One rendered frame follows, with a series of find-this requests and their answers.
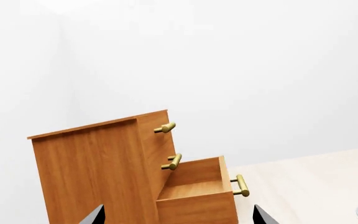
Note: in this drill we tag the brown wooden cabinet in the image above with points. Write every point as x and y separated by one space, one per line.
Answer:
104 172

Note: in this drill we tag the open wooden drawer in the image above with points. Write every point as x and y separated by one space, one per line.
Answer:
197 196

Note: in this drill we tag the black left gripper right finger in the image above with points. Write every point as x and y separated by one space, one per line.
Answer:
262 217

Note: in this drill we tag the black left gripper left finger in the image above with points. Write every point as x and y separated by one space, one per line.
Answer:
96 216

